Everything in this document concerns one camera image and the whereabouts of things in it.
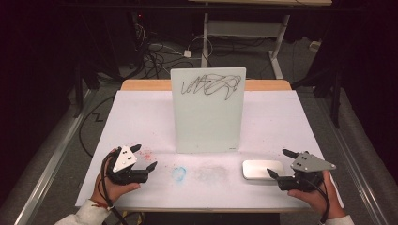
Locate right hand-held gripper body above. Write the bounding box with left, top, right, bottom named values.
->
left=276, top=151, right=337, bottom=193

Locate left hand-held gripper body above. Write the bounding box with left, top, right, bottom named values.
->
left=107, top=145, right=150, bottom=186

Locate white whiteboard eraser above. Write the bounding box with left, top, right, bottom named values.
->
left=241, top=159, right=285, bottom=181

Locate person's left hand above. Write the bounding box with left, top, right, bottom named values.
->
left=90, top=148, right=142, bottom=204

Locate person's right hand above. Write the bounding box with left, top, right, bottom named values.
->
left=287, top=170, right=347, bottom=219

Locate white paper table cover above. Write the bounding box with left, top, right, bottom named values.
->
left=75, top=89, right=345, bottom=210

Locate black metal stand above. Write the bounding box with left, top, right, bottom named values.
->
left=72, top=59, right=101, bottom=119
left=292, top=60, right=344, bottom=129

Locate small standing whiteboard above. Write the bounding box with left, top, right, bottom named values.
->
left=170, top=67, right=247, bottom=154

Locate white power strip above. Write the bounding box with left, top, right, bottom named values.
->
left=308, top=39, right=323, bottom=53

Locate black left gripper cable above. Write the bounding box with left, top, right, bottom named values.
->
left=99, top=149, right=130, bottom=225

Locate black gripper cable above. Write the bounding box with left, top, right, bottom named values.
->
left=99, top=149, right=130, bottom=225
left=308, top=178, right=332, bottom=225

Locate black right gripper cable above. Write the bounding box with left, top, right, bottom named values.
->
left=308, top=178, right=332, bottom=225

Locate black floor cable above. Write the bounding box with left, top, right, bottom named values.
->
left=78, top=95, right=115, bottom=158

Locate red string bracelet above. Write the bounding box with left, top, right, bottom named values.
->
left=91, top=199, right=115, bottom=212

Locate aluminium floor rail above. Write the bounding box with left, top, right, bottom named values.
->
left=315, top=93, right=390, bottom=225
left=13, top=88, right=97, bottom=225

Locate tangle of floor cables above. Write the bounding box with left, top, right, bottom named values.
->
left=130, top=11, right=196, bottom=80

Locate white metal desk frame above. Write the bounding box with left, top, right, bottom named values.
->
left=187, top=0, right=333, bottom=80

